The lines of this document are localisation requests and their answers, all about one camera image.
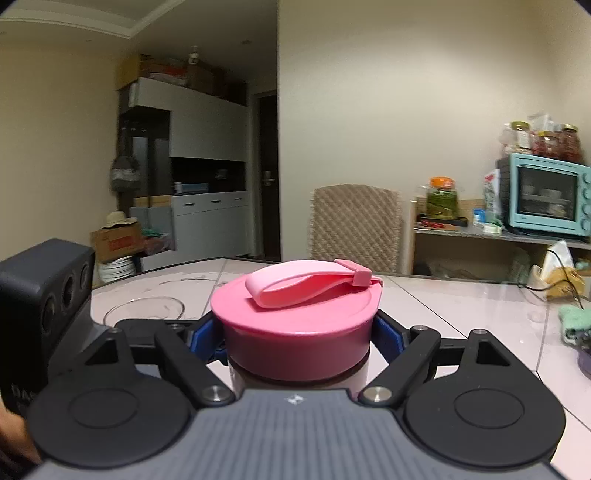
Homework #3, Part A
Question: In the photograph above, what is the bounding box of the pink bottle cap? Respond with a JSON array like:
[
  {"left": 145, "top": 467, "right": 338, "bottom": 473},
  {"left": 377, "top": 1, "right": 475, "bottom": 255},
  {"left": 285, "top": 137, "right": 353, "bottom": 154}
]
[{"left": 211, "top": 259, "right": 384, "bottom": 383}]

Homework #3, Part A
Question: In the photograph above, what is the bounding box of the plain cardboard box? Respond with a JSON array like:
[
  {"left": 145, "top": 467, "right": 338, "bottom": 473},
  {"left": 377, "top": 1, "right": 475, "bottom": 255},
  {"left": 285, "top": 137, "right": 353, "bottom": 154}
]
[{"left": 115, "top": 54, "right": 142, "bottom": 90}]

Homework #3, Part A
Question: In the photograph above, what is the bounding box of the black cable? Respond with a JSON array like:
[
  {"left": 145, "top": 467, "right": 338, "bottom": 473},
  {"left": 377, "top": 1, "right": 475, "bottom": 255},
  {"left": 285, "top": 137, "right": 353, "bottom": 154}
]
[{"left": 517, "top": 249, "right": 591, "bottom": 306}]

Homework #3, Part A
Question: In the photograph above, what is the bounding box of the pale contents glass jar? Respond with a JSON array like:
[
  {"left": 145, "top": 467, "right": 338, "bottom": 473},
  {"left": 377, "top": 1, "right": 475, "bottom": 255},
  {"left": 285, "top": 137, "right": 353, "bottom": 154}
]
[{"left": 505, "top": 121, "right": 533, "bottom": 154}]

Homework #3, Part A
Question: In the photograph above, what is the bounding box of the green cloth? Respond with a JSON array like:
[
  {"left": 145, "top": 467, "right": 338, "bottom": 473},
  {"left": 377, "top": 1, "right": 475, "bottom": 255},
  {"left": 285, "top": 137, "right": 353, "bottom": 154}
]
[{"left": 558, "top": 305, "right": 591, "bottom": 344}]

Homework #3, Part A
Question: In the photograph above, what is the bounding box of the dark wooden door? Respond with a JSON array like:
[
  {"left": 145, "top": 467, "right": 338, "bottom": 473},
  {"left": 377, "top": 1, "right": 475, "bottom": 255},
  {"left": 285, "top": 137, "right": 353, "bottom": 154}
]
[{"left": 253, "top": 90, "right": 281, "bottom": 261}]

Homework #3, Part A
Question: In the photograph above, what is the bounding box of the green white packet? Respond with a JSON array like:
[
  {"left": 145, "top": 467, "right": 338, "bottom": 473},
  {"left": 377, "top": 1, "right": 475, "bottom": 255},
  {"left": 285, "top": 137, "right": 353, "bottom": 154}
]
[{"left": 482, "top": 169, "right": 502, "bottom": 222}]

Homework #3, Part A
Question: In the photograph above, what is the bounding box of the teal toaster oven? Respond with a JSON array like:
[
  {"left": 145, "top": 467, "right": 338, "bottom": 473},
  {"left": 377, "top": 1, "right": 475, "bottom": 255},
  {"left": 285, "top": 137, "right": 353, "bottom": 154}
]
[{"left": 496, "top": 153, "right": 591, "bottom": 238}]

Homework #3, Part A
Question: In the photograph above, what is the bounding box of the grey white cabinet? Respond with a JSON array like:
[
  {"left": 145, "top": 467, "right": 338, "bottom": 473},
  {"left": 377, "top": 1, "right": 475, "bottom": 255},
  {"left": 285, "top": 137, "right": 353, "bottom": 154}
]
[{"left": 117, "top": 77, "right": 252, "bottom": 273}]

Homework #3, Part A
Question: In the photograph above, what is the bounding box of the clear glass bowl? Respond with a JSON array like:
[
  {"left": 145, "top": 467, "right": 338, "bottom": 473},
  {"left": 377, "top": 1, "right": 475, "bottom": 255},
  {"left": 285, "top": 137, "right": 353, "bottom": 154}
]
[{"left": 102, "top": 295, "right": 185, "bottom": 330}]

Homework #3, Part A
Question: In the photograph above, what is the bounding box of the grey hanging bag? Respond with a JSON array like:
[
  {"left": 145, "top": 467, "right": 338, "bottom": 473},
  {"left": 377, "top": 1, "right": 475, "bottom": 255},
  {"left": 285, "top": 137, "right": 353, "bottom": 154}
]
[{"left": 110, "top": 154, "right": 141, "bottom": 191}]

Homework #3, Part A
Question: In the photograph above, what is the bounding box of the stack of white plates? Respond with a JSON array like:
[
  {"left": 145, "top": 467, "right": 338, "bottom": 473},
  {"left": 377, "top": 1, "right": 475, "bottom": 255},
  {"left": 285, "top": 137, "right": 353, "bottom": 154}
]
[{"left": 97, "top": 256, "right": 137, "bottom": 283}]

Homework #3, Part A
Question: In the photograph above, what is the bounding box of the clear plastic bag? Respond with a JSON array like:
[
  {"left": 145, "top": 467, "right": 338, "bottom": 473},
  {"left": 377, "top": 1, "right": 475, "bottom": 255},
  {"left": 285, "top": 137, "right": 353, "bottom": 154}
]
[{"left": 526, "top": 112, "right": 556, "bottom": 134}]

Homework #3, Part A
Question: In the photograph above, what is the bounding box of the cardboard box with red print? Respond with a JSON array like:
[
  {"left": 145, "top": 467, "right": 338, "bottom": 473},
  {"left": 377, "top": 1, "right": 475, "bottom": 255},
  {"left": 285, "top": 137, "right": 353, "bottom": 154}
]
[{"left": 89, "top": 222, "right": 145, "bottom": 264}]

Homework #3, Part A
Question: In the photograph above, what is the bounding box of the pink printed steel bottle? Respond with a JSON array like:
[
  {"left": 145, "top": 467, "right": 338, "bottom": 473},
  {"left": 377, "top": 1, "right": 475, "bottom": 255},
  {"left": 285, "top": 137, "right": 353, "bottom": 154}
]
[{"left": 228, "top": 351, "right": 372, "bottom": 393}]

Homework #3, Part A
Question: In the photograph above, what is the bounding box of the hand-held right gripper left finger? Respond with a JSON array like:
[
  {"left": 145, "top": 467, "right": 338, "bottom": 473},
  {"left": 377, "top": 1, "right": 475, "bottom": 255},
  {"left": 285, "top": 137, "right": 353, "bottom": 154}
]
[{"left": 85, "top": 312, "right": 236, "bottom": 409}]

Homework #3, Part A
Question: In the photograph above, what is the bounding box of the straw hat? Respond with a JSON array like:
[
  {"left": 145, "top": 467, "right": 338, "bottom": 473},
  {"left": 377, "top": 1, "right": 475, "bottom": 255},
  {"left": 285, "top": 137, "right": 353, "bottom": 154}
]
[{"left": 102, "top": 211, "right": 139, "bottom": 230}]

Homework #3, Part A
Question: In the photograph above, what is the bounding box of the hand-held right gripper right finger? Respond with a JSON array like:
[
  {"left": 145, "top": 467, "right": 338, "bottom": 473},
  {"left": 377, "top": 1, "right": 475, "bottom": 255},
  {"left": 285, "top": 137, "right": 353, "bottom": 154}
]
[{"left": 358, "top": 310, "right": 514, "bottom": 409}]

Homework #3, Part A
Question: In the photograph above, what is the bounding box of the red contents glass jar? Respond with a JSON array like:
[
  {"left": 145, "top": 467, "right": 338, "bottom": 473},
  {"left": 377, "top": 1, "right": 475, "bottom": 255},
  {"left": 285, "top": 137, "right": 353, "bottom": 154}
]
[
  {"left": 531, "top": 130, "right": 560, "bottom": 158},
  {"left": 556, "top": 124, "right": 583, "bottom": 162}
]

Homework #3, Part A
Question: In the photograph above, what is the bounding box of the yellow plastic bag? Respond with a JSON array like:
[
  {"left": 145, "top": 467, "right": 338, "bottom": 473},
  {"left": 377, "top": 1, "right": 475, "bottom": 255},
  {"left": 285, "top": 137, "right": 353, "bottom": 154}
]
[{"left": 529, "top": 240, "right": 588, "bottom": 301}]

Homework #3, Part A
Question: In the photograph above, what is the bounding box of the green pickle jar orange lid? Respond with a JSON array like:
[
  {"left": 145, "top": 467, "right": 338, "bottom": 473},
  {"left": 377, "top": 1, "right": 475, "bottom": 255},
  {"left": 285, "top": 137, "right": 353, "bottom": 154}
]
[{"left": 426, "top": 176, "right": 459, "bottom": 219}]

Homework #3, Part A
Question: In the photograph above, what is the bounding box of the wooden side shelf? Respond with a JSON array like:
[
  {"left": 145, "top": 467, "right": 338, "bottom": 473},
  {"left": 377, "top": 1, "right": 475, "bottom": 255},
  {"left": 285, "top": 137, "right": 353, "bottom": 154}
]
[{"left": 411, "top": 198, "right": 591, "bottom": 278}]

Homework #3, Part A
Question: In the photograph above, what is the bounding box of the chair with woven cover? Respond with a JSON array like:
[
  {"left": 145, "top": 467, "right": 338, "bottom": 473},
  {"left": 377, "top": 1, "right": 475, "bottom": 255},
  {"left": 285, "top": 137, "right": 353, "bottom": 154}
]
[{"left": 310, "top": 184, "right": 402, "bottom": 274}]

